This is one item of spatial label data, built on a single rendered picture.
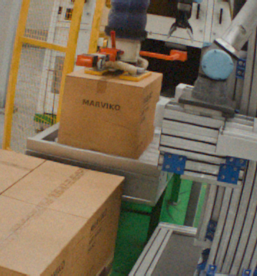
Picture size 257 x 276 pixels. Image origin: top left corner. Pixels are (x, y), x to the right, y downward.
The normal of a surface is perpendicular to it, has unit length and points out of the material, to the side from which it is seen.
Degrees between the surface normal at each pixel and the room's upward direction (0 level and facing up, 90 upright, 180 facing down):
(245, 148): 90
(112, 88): 90
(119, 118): 90
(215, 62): 97
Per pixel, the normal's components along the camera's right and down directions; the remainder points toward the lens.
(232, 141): -0.23, 0.21
